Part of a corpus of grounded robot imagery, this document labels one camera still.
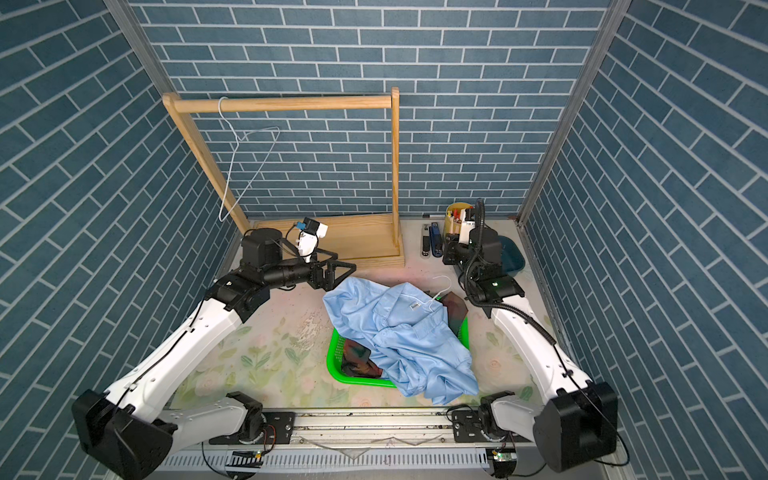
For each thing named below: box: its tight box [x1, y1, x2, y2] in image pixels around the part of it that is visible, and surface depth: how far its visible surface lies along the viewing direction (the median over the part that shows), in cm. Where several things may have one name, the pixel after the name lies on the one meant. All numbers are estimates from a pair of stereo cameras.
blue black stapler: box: [429, 222, 443, 257], surface depth 114 cm
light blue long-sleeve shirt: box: [323, 277, 479, 405], surface depth 78 cm
